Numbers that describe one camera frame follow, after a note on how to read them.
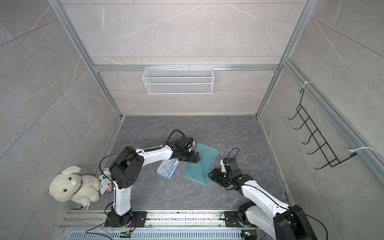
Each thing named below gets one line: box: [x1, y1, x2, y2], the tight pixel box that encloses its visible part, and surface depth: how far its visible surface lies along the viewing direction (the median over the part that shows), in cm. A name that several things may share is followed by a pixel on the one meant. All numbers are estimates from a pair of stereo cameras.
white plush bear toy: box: [49, 165, 100, 207], surface depth 73 cm
